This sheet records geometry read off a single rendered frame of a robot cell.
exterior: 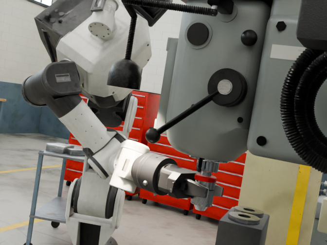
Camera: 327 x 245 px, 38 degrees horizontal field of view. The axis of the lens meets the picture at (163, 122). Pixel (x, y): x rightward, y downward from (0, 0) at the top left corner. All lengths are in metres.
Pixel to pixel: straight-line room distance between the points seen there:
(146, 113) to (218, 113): 5.32
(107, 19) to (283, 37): 0.60
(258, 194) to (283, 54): 1.96
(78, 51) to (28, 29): 10.60
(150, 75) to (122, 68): 10.11
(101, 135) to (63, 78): 0.20
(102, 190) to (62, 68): 0.55
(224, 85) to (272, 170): 1.90
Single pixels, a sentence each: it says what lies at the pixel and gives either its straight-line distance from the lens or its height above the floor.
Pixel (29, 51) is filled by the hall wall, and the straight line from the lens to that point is 12.09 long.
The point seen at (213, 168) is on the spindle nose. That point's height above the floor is 1.29.
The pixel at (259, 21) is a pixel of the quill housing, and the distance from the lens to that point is 0.92.
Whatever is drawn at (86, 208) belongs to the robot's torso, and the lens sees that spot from 1.77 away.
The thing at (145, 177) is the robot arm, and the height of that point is 1.24.
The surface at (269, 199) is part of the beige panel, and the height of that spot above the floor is 0.95.
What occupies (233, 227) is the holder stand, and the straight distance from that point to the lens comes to 1.36.
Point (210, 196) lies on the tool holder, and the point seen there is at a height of 1.23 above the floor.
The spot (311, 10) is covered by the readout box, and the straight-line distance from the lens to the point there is 0.62.
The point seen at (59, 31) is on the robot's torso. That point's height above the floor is 1.56.
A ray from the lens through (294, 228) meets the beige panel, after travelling 2.77.
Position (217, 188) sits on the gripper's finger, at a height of 1.24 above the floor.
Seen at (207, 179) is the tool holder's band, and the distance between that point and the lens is 1.01.
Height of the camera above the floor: 1.42
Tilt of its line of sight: 3 degrees down
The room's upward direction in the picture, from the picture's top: 9 degrees clockwise
